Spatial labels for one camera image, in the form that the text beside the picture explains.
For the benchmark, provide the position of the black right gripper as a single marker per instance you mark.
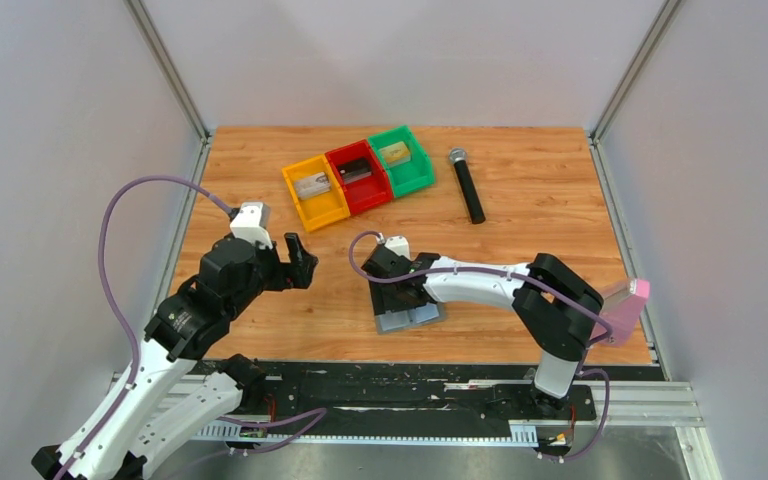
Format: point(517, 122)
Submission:
point(383, 302)

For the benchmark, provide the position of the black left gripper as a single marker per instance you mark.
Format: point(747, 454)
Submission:
point(294, 274)

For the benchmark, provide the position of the grey card holder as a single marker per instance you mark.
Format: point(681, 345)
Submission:
point(391, 322)

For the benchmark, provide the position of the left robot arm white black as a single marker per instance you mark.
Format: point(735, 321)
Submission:
point(126, 437)

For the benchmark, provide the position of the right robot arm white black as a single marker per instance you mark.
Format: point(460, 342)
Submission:
point(558, 308)

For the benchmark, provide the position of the silver card in yellow bin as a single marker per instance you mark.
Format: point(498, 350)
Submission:
point(312, 185)

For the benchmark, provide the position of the black card in red bin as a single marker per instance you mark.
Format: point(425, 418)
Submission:
point(354, 170)

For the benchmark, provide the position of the gold card in green bin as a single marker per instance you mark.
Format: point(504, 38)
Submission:
point(395, 154)

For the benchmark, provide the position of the pink card stand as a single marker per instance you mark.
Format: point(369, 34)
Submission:
point(624, 302)

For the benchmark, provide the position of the yellow plastic bin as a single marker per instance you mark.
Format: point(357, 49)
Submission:
point(323, 210)

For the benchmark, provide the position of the red plastic bin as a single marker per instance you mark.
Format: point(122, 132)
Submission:
point(368, 193)

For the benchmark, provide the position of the green plastic bin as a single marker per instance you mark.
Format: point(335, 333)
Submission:
point(410, 175)

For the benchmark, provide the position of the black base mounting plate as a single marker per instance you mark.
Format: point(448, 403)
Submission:
point(413, 401)

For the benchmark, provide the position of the black handheld microphone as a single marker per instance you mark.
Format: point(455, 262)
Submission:
point(458, 159)

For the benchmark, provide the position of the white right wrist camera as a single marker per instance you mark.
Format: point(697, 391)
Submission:
point(399, 245)

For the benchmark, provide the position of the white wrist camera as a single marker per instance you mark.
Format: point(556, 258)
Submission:
point(250, 224)
point(399, 245)

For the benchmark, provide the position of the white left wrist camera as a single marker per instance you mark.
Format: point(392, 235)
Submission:
point(250, 224)

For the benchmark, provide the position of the left aluminium frame post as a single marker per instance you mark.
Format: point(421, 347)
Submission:
point(155, 43)

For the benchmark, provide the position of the aluminium frame post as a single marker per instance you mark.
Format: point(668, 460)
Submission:
point(155, 43)
point(596, 136)

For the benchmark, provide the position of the right aluminium frame post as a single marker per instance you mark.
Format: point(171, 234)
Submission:
point(596, 136)

